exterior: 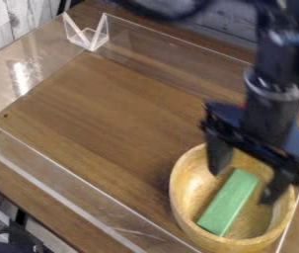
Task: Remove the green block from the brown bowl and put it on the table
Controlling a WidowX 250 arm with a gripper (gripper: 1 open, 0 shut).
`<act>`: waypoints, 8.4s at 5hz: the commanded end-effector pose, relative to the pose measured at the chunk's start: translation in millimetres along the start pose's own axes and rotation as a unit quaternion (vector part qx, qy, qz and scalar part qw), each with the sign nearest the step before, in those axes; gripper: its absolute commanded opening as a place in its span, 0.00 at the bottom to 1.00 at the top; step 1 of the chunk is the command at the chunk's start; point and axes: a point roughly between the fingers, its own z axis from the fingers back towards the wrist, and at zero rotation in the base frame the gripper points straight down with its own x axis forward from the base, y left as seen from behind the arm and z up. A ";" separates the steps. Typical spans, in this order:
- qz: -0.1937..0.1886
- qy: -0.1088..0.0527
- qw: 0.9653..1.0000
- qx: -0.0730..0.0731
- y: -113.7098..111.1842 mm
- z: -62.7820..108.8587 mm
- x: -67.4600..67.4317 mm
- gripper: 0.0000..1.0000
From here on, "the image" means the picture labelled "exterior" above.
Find green rectangular block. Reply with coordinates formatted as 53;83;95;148
196;169;258;236

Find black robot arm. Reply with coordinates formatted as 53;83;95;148
202;0;299;205

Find brown wooden bowl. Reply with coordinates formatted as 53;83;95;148
168;144;295;253

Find clear acrylic corner bracket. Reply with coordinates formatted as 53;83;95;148
61;13;109;51

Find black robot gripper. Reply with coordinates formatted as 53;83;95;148
200;68;299;205

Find black equipment lower left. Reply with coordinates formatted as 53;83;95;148
0;221;53;253

